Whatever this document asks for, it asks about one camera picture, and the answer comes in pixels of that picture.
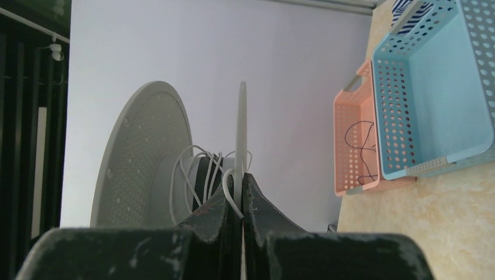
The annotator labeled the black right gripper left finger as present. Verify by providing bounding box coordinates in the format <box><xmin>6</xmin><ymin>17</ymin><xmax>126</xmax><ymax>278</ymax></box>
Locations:
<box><xmin>17</xmin><ymin>176</ymin><xmax>235</xmax><ymax>279</ymax></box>

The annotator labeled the grey cable spool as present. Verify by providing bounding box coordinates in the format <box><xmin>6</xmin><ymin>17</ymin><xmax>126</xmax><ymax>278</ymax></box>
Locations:
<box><xmin>90</xmin><ymin>80</ymin><xmax>252</xmax><ymax>228</ymax></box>

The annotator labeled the blue perforated plastic basket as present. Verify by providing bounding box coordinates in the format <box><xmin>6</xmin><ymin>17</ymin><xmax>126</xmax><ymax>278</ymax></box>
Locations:
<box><xmin>372</xmin><ymin>0</ymin><xmax>494</xmax><ymax>180</ymax></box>

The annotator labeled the black cable in pink basket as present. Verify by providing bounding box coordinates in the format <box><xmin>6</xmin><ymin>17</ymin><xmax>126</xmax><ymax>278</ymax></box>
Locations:
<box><xmin>344</xmin><ymin>120</ymin><xmax>380</xmax><ymax>186</ymax></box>

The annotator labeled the blue white striped cloth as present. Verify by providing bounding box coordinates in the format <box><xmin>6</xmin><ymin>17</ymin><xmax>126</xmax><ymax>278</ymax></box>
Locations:
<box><xmin>390</xmin><ymin>0</ymin><xmax>434</xmax><ymax>36</ymax></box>

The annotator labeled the pink perforated plastic basket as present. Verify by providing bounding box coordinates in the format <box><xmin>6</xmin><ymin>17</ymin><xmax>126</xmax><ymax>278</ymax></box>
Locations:
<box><xmin>333</xmin><ymin>60</ymin><xmax>416</xmax><ymax>197</ymax></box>

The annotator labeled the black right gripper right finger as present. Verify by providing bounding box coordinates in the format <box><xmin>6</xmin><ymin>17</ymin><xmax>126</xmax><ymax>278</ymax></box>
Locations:
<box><xmin>242</xmin><ymin>173</ymin><xmax>434</xmax><ymax>279</ymax></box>

